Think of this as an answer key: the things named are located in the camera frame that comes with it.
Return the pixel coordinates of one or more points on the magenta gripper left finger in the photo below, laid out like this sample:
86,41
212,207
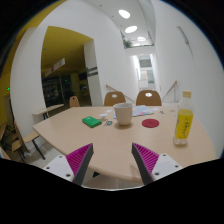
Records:
73,166

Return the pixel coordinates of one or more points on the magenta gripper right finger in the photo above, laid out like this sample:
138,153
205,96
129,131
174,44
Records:
153,166

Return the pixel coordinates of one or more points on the red round coaster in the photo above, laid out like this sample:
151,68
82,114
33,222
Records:
150,123

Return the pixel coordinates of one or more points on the green small box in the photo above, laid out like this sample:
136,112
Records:
91,122

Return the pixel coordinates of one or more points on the small items near box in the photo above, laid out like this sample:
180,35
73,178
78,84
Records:
105,120

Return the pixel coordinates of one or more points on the papers on table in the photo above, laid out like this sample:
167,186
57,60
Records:
141,110

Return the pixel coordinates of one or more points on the yellow drink plastic bottle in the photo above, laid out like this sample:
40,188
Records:
184,119

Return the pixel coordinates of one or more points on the wooden chair at left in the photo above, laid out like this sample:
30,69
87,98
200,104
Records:
18,141

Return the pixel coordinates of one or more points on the wooden chair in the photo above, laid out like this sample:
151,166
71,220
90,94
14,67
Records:
18,141
112,98
148,98

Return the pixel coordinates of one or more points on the small side desk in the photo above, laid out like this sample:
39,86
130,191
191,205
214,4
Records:
44,112

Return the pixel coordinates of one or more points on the white ceramic cup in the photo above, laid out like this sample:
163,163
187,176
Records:
123,113

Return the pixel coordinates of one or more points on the far orange chair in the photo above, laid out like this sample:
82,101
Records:
74,102

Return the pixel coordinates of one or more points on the right wooden chair back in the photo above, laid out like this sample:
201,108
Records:
148,98

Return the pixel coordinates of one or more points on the left wooden chair back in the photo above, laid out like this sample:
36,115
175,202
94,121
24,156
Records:
112,98

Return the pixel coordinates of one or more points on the hanging white sign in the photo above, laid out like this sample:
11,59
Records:
54,67

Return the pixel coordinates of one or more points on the balcony potted plant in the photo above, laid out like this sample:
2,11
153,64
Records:
127,43

